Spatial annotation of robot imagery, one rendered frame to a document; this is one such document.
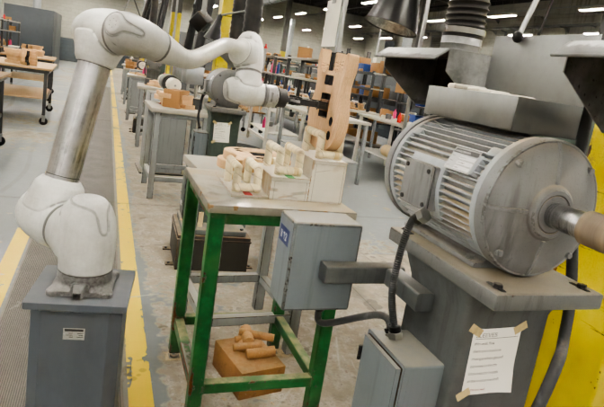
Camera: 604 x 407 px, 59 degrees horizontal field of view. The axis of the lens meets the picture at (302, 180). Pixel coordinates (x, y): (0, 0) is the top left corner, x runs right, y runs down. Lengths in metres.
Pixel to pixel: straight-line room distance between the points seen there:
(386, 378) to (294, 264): 0.29
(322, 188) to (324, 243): 0.99
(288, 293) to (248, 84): 1.09
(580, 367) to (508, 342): 1.08
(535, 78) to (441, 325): 0.53
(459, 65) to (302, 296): 0.63
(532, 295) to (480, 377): 0.22
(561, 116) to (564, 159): 0.09
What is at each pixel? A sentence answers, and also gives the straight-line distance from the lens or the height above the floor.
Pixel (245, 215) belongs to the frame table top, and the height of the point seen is 0.90.
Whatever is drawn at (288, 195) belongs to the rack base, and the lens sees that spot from 2.08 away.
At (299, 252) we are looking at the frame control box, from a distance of 1.13.
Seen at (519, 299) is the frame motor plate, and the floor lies 1.11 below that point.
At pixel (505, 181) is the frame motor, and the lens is 0.95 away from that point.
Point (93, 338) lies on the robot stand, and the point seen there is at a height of 0.59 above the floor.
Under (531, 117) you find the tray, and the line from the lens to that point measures 1.02.
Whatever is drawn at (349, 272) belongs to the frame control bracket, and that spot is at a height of 1.03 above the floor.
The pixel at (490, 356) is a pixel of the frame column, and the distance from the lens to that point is 1.11.
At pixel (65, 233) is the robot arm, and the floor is 0.88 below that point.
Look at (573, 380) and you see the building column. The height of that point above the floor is 0.52.
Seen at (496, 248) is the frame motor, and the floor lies 1.18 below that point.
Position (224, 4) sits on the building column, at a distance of 8.84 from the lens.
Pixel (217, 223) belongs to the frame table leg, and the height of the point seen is 0.86.
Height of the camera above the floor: 1.42
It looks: 11 degrees down
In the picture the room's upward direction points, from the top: 9 degrees clockwise
